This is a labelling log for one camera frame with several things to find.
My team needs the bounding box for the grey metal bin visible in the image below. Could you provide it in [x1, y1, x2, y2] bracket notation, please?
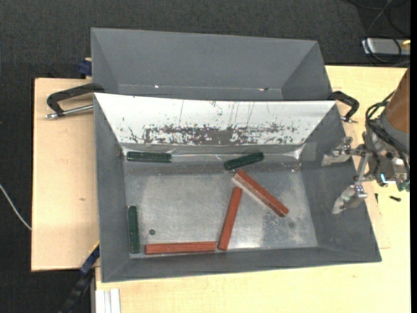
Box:
[89, 27, 382, 283]

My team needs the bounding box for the pale wood board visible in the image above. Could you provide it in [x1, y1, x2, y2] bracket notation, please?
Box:
[31, 76, 100, 272]

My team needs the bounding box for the red-brown flat block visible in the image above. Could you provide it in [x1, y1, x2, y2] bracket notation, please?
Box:
[217, 186, 244, 252]
[231, 168, 290, 218]
[145, 241, 218, 255]

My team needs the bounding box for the dark green flat block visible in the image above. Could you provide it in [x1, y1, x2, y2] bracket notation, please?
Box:
[127, 205, 141, 254]
[223, 151, 265, 171]
[126, 151, 173, 164]

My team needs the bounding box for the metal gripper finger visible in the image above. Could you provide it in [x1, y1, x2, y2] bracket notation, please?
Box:
[321, 137, 354, 168]
[331, 182, 369, 215]

